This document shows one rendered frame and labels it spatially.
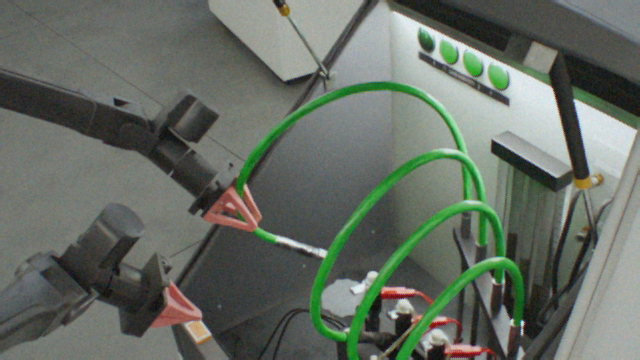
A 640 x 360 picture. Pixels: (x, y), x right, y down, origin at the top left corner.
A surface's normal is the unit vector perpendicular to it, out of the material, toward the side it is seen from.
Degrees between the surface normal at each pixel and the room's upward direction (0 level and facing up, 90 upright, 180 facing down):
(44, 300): 50
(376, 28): 90
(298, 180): 90
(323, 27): 90
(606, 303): 76
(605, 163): 90
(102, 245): 65
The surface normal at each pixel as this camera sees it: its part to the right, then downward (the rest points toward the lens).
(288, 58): 0.44, 0.49
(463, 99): -0.84, 0.36
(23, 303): 0.67, -0.72
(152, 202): -0.07, -0.82
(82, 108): 0.18, 0.30
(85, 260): -0.23, 0.23
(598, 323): -0.83, 0.16
